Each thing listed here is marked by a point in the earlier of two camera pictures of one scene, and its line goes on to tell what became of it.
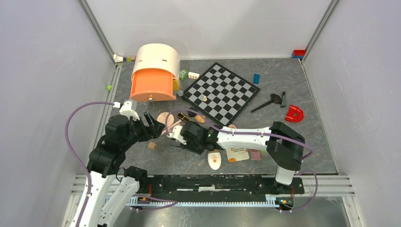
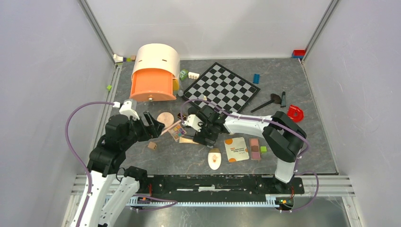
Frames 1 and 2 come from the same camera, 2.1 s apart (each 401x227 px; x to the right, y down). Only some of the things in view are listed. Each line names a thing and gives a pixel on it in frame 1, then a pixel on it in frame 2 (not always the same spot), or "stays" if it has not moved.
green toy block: [183, 74] stays
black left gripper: [152, 130] stays
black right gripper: [187, 146] -> [200, 137]
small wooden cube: [152, 145] stays
